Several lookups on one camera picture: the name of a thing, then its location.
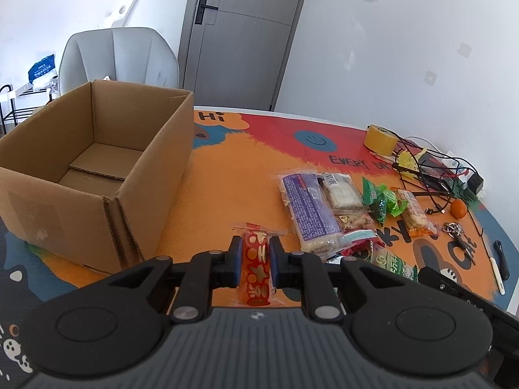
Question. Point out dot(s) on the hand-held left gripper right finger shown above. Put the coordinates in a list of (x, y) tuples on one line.
[(274, 263)]

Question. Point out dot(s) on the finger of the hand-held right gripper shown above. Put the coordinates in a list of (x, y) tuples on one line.
[(438, 278)]

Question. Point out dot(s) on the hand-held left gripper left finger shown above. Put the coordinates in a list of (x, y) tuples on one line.
[(237, 263)]

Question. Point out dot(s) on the red patterned snack packet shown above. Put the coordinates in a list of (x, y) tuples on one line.
[(256, 267)]

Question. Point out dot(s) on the white snack packet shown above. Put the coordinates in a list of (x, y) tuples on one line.
[(389, 263)]

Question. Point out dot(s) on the light green snack packet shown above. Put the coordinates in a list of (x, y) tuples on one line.
[(393, 201)]

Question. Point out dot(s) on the brown cardboard box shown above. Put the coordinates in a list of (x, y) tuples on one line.
[(40, 210)]

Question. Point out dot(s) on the white pen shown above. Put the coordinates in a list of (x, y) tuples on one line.
[(498, 277)]

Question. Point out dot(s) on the orange-edged clear snack packet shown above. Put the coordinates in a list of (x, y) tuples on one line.
[(415, 216)]

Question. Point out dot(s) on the purple snack packet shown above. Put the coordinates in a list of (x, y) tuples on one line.
[(308, 206)]

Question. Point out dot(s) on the orange tangerine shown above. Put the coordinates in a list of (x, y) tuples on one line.
[(459, 208)]

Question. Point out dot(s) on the pale blue label packet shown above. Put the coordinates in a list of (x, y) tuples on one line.
[(357, 237)]

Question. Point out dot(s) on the dark green snack packet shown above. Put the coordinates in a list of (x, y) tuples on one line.
[(380, 208)]

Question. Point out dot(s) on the clear nut snack packet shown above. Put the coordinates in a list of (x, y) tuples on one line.
[(357, 222)]

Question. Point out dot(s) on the clear barcode snack packet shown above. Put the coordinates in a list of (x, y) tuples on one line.
[(340, 194)]

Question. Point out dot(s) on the black charger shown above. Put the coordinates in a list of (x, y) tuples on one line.
[(475, 184)]

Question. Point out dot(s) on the white power strip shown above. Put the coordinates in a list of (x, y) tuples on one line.
[(456, 164)]

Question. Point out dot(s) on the yellow plastic bag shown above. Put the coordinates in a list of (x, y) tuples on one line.
[(405, 162)]

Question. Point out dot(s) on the yellow tape roll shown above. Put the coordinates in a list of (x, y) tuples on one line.
[(379, 140)]

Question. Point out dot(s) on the grey door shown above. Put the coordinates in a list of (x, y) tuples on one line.
[(243, 48)]

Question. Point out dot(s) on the grey chair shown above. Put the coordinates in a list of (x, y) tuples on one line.
[(133, 52)]

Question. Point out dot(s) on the clear plastic bag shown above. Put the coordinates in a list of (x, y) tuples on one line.
[(44, 83)]

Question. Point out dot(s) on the black metal rack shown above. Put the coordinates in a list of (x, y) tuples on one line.
[(13, 109)]

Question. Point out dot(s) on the blue and white bag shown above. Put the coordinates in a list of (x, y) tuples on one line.
[(40, 69)]

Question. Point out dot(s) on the white board with holes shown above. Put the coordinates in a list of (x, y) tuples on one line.
[(125, 4)]

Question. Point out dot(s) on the clear wall hook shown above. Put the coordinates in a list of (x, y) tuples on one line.
[(429, 77)]

